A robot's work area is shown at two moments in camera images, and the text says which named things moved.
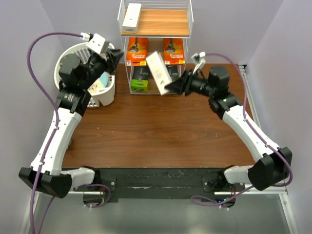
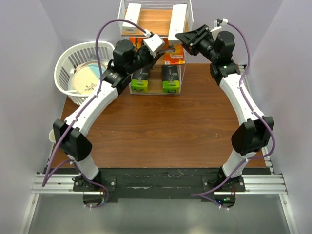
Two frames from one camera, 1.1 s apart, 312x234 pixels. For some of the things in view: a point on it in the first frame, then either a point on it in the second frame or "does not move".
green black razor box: x=140 y=79 does not move
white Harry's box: x=159 y=71 -> x=177 y=21
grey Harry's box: x=131 y=19 does not move
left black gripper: x=111 y=62 -> x=153 y=60
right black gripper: x=179 y=86 -> x=188 y=38
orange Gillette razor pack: x=173 y=51 does not move
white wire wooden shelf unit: x=147 y=26 does not move
